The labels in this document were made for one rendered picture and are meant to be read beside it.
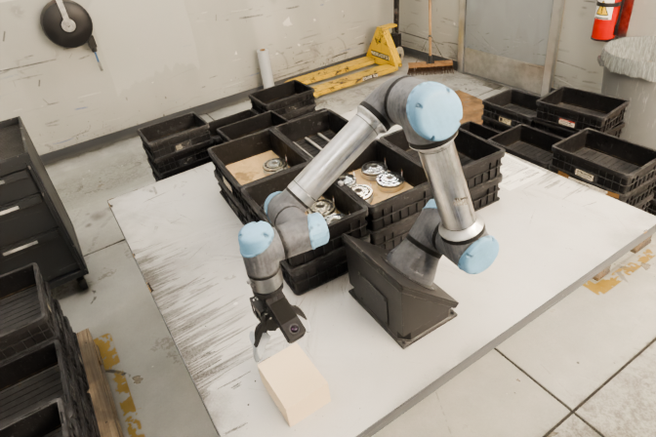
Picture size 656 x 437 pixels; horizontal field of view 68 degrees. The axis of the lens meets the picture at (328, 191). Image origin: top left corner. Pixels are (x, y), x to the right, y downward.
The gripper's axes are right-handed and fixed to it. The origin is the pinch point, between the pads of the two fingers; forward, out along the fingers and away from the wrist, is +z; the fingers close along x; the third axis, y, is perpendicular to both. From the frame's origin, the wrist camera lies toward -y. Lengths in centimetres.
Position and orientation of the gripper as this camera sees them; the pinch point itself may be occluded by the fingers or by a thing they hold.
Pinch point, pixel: (285, 348)
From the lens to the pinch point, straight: 125.0
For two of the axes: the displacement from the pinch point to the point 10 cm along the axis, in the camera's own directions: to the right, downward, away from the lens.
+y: -5.4, -4.0, 7.4
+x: -8.4, 3.7, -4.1
